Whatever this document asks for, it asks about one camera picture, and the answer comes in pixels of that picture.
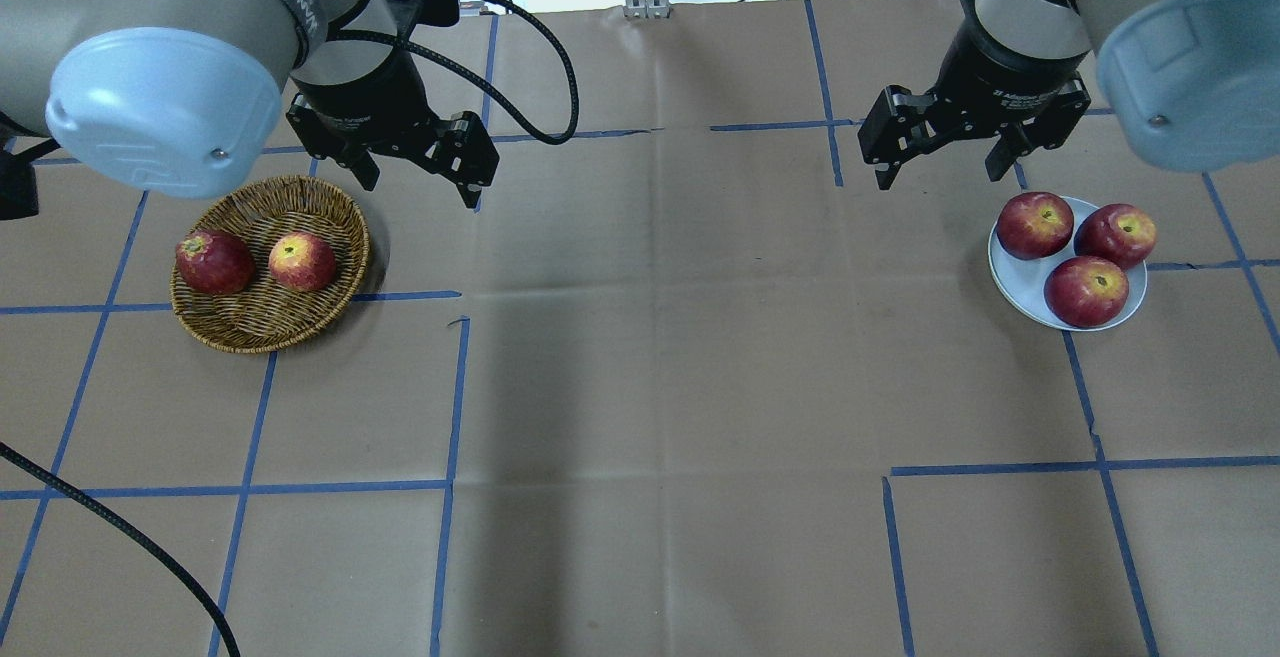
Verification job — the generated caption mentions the red apple plate back right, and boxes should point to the red apple plate back right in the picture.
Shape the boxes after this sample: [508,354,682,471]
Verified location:
[1073,204,1158,270]

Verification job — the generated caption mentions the red apple plate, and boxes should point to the red apple plate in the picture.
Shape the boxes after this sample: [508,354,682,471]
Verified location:
[1073,204,1158,270]
[1043,256,1132,329]
[995,191,1075,261]

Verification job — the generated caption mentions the light blue plate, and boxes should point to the light blue plate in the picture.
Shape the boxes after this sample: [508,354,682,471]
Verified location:
[987,195,1148,332]

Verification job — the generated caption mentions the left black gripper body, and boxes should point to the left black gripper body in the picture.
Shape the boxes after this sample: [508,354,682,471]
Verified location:
[285,32,500,188]

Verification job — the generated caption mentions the black cable lower left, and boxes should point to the black cable lower left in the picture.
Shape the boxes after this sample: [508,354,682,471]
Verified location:
[0,442,242,657]

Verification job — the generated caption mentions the red apple plate front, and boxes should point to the red apple plate front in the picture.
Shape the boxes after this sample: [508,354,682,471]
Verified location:
[1043,256,1132,329]

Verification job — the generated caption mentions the dark red apple in basket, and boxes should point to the dark red apple in basket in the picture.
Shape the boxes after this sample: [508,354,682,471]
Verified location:
[175,229,257,295]

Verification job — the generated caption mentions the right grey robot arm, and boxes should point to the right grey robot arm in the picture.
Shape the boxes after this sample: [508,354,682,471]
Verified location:
[858,0,1279,190]

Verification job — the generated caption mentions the red yellow apple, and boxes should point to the red yellow apple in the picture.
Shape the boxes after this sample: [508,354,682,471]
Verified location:
[268,231,338,292]

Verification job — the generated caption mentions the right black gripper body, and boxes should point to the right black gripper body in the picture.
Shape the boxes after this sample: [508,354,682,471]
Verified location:
[858,15,1092,168]

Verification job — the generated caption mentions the red apple plate back left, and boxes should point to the red apple plate back left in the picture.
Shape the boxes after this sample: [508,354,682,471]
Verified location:
[995,191,1075,261]

